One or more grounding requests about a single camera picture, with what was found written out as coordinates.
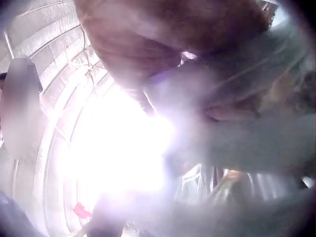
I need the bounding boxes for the person's right hand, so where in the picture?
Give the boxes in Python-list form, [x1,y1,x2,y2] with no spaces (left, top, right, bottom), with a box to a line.
[74,0,270,116]

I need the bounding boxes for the person's right fingers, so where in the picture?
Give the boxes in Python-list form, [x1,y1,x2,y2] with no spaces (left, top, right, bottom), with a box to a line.
[91,37,184,116]

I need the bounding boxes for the grey translucent plastic bag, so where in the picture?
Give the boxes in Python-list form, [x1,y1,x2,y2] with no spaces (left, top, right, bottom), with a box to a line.
[143,15,316,237]

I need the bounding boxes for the red cloth piece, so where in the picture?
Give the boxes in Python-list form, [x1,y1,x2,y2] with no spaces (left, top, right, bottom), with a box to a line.
[73,202,93,220]

